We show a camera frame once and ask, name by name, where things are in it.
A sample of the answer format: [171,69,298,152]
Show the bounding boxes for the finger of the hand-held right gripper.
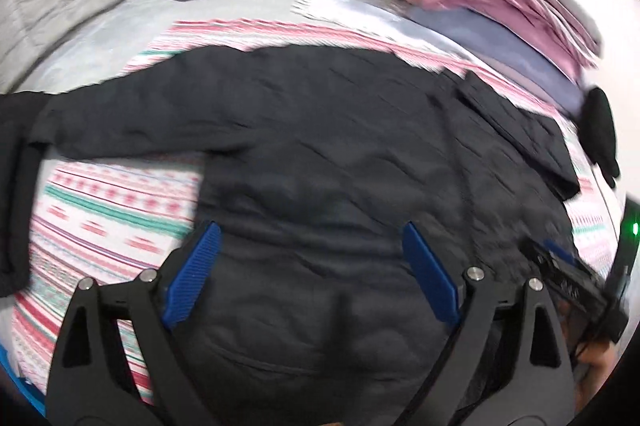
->
[520,238,628,342]

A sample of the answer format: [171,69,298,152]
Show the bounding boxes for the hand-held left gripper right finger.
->
[395,222,576,426]

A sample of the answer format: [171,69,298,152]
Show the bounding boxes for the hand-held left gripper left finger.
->
[45,222,222,426]

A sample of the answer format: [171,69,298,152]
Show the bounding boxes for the black puffer jacket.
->
[0,43,583,426]

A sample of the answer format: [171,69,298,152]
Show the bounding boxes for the person's right hand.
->
[562,301,618,402]

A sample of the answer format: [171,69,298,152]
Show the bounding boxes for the red green patterned blanket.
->
[10,18,621,387]

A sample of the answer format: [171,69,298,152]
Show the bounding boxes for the black glove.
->
[580,86,621,189]

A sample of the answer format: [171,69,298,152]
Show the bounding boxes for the blue plastic item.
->
[0,346,48,422]

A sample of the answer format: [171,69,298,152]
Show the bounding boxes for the lilac folded quilt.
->
[410,6,591,117]

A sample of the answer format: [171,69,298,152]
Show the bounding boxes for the grey bed sheet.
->
[0,0,501,96]

